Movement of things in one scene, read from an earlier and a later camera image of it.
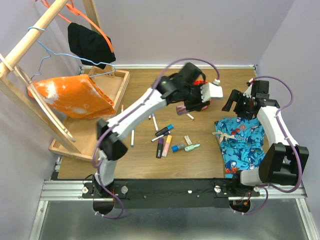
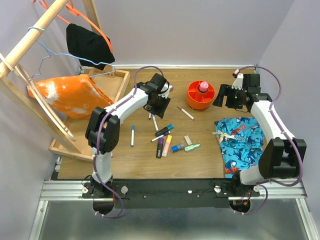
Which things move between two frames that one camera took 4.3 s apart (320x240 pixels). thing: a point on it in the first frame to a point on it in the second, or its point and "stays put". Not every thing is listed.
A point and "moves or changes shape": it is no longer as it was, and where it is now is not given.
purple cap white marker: (155, 122) stays put
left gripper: (198, 105) to (160, 111)
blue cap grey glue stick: (175, 148) stays put
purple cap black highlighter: (160, 147) stays put
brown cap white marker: (190, 116) stays put
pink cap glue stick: (181, 110) moves or changes shape
